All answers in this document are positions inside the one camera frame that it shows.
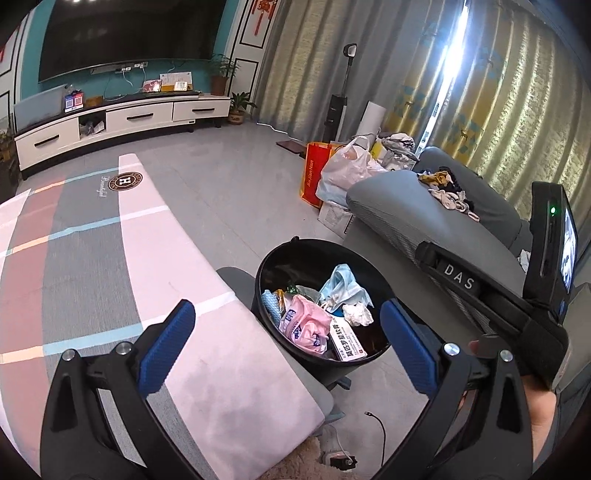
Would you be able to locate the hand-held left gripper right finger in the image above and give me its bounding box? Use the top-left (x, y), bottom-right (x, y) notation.
top-left (374, 296), bottom-right (537, 480)

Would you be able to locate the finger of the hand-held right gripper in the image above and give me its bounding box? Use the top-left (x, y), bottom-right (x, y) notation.
top-left (414, 240), bottom-right (443, 278)

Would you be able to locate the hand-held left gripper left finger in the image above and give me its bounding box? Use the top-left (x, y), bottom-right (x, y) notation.
top-left (41, 299), bottom-right (200, 480)

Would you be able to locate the white medicine box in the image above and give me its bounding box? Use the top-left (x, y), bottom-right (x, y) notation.
top-left (329, 316), bottom-right (369, 361)

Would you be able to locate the white tissue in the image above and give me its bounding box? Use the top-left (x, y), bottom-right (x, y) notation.
top-left (341, 302), bottom-right (375, 327)

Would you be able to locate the blue face mask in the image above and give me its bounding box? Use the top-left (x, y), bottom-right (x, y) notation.
top-left (318, 263), bottom-right (376, 311)

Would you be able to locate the pink packet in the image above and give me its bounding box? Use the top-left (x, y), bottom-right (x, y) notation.
top-left (279, 294), bottom-right (334, 357)

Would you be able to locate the dark round trash bin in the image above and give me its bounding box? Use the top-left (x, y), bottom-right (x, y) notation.
top-left (252, 237), bottom-right (394, 366)

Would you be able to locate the person's right hand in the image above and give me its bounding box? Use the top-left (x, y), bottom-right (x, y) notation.
top-left (466, 338), bottom-right (560, 464)

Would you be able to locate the grey sofa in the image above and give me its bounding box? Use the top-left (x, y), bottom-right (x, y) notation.
top-left (343, 146), bottom-right (539, 296)

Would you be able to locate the pile of socks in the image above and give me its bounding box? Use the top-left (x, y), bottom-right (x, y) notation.
top-left (417, 169), bottom-right (482, 223)

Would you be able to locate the white cardboard box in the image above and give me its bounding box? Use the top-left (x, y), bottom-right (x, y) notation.
top-left (318, 200), bottom-right (355, 239)

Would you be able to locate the pile of clothes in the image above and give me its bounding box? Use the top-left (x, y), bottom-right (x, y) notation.
top-left (368, 132), bottom-right (419, 172)

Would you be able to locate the large white shopping bag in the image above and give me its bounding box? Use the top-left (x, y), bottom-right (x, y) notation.
top-left (316, 136), bottom-right (385, 205)

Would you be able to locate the white charger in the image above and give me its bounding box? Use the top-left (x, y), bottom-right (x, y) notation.
top-left (318, 425), bottom-right (359, 472)

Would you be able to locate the orange shopping bag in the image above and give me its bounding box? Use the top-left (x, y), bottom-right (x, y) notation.
top-left (300, 141), bottom-right (345, 209)

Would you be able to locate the white roll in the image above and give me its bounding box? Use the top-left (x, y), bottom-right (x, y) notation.
top-left (359, 101), bottom-right (386, 140)

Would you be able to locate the beige fluffy rug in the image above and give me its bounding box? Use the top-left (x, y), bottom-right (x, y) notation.
top-left (262, 435), bottom-right (343, 480)

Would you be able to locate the beige curtain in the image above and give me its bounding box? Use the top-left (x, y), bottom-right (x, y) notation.
top-left (252, 0), bottom-right (591, 223)

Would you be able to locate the black upright vacuum cleaner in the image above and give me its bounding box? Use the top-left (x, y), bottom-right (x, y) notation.
top-left (322, 43), bottom-right (359, 142)

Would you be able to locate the dark floor mat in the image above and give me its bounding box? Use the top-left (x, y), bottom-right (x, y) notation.
top-left (276, 138), bottom-right (308, 161)

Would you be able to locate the white tv cabinet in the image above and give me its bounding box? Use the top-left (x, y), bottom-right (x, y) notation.
top-left (13, 91), bottom-right (232, 172)

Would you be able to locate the small potted floor plant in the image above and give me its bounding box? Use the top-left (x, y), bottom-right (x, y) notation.
top-left (228, 91), bottom-right (258, 125)

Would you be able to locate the large potted plant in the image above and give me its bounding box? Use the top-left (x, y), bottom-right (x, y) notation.
top-left (0, 127), bottom-right (22, 186)

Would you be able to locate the blue red sign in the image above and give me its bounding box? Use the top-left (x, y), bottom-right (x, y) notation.
top-left (63, 90), bottom-right (87, 114)

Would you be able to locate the desk calendar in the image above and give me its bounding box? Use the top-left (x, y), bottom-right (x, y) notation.
top-left (159, 71), bottom-right (193, 93)

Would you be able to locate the potted plant on cabinet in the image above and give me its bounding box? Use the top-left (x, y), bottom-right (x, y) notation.
top-left (204, 53), bottom-right (242, 96)

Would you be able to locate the black television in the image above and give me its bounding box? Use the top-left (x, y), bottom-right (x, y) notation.
top-left (38, 0), bottom-right (228, 85)

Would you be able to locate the black cable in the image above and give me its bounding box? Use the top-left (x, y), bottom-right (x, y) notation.
top-left (364, 410), bottom-right (387, 463)

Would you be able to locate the red knot wall ornament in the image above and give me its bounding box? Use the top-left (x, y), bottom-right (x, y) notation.
top-left (251, 0), bottom-right (274, 36)

